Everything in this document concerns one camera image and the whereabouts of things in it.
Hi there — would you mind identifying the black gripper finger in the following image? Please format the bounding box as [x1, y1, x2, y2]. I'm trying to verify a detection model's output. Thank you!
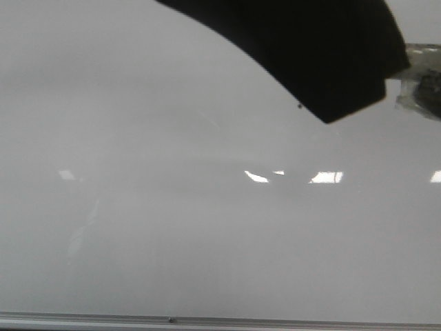
[165, 1, 410, 123]

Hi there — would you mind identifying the black whiteboard marker with tape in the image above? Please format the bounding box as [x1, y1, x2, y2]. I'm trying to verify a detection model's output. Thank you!
[381, 43, 440, 121]

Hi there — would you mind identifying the white whiteboard with aluminium frame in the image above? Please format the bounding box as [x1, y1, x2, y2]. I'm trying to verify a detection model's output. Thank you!
[1, 1, 440, 323]

